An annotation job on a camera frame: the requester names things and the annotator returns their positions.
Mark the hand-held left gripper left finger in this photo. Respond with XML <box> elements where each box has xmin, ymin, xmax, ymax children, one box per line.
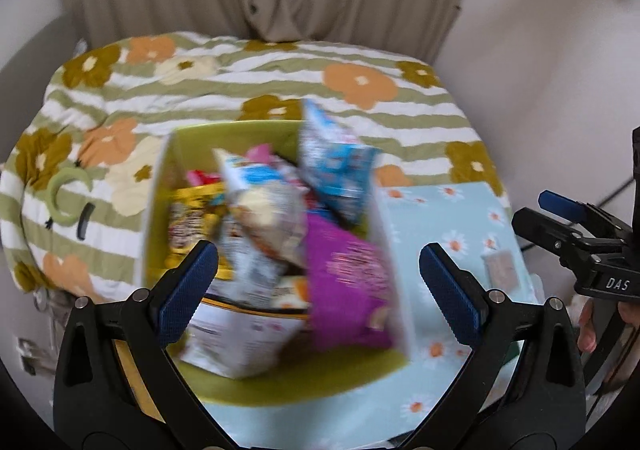
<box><xmin>52</xmin><ymin>240</ymin><xmax>236</xmax><ymax>450</ymax></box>

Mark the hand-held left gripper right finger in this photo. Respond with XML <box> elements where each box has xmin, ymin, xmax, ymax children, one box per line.
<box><xmin>400</xmin><ymin>242</ymin><xmax>587</xmax><ymax>450</ymax></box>

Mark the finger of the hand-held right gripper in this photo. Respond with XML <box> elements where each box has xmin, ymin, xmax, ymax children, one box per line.
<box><xmin>538</xmin><ymin>190</ymin><xmax>633</xmax><ymax>243</ymax></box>
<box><xmin>511</xmin><ymin>207</ymin><xmax>601</xmax><ymax>281</ymax></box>

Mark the pink white snack packet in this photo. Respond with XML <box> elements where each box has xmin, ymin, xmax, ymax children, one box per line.
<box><xmin>179</xmin><ymin>297</ymin><xmax>307</xmax><ymax>379</ymax></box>

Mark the orange white cake packet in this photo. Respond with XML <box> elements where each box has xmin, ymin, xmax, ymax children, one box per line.
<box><xmin>270</xmin><ymin>275</ymin><xmax>311</xmax><ymax>317</ymax></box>

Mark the purple snack packet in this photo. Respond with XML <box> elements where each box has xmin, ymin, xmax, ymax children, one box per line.
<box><xmin>304</xmin><ymin>212</ymin><xmax>397</xmax><ymax>352</ymax></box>

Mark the clear bag of snacks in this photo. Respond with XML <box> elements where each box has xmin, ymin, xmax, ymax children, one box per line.
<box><xmin>214</xmin><ymin>148</ymin><xmax>309</xmax><ymax>271</ymax></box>

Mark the green cardboard box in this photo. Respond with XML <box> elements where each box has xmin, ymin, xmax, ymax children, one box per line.
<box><xmin>134</xmin><ymin>121</ymin><xmax>417</xmax><ymax>407</ymax></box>

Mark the blue patterned snack packet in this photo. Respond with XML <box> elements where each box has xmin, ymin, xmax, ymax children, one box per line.
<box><xmin>299</xmin><ymin>98</ymin><xmax>379</xmax><ymax>231</ymax></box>

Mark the person's right hand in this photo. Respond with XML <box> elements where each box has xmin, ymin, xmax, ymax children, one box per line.
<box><xmin>576</xmin><ymin>299</ymin><xmax>640</xmax><ymax>355</ymax></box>

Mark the silver printed snack packet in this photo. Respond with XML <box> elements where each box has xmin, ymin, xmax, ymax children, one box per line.
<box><xmin>215</xmin><ymin>225</ymin><xmax>291</xmax><ymax>308</ymax></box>

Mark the gold foil snack packet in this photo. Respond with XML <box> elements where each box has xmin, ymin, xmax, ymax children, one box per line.
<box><xmin>167</xmin><ymin>182</ymin><xmax>232</xmax><ymax>275</ymax></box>

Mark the light blue daisy tablecloth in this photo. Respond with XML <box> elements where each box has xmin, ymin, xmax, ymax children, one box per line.
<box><xmin>200</xmin><ymin>182</ymin><xmax>531</xmax><ymax>450</ymax></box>

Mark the red snack packet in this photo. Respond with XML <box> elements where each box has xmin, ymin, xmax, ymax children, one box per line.
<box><xmin>185</xmin><ymin>169</ymin><xmax>221</xmax><ymax>187</ymax></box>

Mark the pink red foil packet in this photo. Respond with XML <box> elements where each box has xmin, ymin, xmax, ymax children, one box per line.
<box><xmin>244</xmin><ymin>144</ymin><xmax>281</xmax><ymax>165</ymax></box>

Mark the striped floral blanket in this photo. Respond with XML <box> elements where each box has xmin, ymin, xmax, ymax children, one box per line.
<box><xmin>0</xmin><ymin>32</ymin><xmax>513</xmax><ymax>305</ymax></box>

